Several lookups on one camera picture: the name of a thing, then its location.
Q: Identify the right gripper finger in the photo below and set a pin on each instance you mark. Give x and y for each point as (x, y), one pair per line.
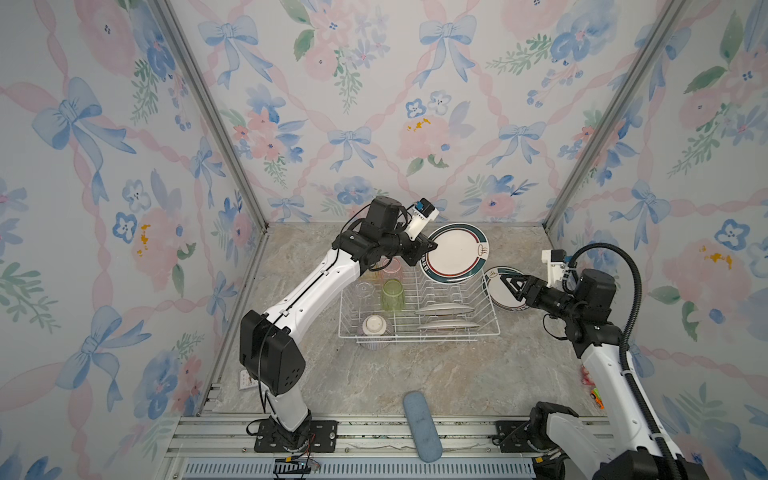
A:
(513, 279)
(510, 296)

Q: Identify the aluminium corner post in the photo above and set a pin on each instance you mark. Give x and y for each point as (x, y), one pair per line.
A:
(659, 34)
(179, 45)

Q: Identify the white plate in rack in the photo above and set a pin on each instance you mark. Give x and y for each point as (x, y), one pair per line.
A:
(448, 324)

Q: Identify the right aluminium corner post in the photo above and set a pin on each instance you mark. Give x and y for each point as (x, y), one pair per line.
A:
(659, 34)

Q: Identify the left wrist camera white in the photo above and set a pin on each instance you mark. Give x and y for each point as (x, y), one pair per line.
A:
(420, 214)

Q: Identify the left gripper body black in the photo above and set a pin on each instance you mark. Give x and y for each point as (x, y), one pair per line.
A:
(400, 245)

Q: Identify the small white square clock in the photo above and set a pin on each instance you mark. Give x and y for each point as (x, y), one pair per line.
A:
(245, 380)

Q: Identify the pink translucent plastic cup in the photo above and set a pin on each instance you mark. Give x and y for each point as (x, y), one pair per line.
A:
(394, 270)

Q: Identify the green translucent plastic cup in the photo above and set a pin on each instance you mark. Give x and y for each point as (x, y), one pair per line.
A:
(393, 296)

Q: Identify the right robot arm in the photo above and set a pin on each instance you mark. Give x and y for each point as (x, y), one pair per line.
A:
(642, 449)

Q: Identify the blue oval sponge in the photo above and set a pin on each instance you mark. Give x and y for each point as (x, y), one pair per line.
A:
(422, 427)

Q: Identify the white wire dish rack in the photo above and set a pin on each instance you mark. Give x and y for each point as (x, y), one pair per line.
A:
(420, 292)

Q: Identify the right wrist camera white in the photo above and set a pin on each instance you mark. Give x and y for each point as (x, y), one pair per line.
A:
(557, 268)

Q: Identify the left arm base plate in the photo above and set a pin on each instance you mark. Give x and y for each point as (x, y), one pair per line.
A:
(313, 436)

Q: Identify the white plate green rim logo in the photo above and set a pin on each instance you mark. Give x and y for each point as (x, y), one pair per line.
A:
(447, 308)

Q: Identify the clear plastic cup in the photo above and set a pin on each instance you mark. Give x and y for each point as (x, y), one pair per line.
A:
(363, 292)

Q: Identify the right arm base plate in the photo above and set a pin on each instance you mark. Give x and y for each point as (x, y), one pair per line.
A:
(512, 436)

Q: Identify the left aluminium corner post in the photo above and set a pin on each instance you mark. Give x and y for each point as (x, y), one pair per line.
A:
(179, 45)

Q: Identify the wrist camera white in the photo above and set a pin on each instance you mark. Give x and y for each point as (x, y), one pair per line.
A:
(557, 268)
(420, 214)

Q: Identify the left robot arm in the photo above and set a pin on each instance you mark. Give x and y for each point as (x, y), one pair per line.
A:
(269, 341)

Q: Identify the white plate red green rim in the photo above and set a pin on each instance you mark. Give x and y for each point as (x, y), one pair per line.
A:
(495, 288)
(462, 252)

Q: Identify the yellow translucent plastic cup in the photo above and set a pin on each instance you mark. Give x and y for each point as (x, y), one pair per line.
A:
(377, 277)

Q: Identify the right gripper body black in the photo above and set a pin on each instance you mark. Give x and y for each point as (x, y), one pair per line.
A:
(553, 302)

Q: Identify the aluminium front rail frame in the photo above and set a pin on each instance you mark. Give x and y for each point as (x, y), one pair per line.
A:
(221, 446)

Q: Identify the white ribbed bowl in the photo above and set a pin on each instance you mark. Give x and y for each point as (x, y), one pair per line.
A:
(372, 332)

